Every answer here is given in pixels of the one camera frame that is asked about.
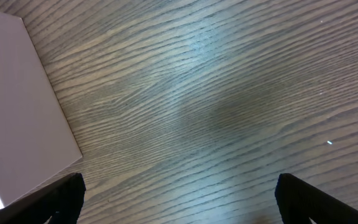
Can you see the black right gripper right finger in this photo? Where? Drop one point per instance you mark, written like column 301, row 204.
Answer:
column 301, row 203

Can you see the white cardboard box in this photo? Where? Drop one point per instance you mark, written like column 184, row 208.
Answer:
column 36, row 141

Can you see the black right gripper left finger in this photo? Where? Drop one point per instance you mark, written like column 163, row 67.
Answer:
column 58, row 203

